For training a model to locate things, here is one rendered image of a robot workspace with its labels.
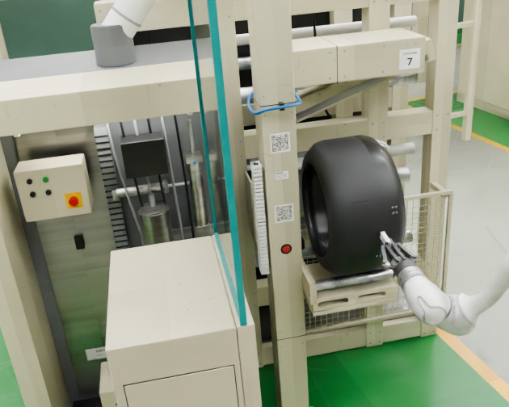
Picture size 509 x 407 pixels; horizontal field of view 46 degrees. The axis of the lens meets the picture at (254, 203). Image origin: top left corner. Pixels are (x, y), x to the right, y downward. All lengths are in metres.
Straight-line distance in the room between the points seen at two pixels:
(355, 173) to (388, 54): 0.56
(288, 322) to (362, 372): 0.93
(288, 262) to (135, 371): 0.96
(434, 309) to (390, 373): 1.52
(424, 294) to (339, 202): 0.48
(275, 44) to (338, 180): 0.54
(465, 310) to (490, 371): 1.50
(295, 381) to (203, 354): 1.18
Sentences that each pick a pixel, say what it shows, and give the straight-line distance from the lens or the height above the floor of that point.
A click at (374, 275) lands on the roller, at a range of 2.51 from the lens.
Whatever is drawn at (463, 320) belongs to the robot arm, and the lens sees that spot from 2.07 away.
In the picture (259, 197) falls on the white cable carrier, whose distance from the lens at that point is 2.29.
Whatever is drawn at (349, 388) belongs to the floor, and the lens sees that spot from 3.33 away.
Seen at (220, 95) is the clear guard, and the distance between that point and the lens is 1.37.
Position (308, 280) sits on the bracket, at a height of 0.95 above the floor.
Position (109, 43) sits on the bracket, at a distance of 2.34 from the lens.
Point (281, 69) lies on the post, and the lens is 2.15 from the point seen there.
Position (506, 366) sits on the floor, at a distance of 3.59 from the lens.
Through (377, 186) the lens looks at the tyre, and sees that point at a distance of 2.25.
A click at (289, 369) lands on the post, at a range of 2.76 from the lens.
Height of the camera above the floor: 2.25
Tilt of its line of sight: 25 degrees down
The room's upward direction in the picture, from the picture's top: 5 degrees counter-clockwise
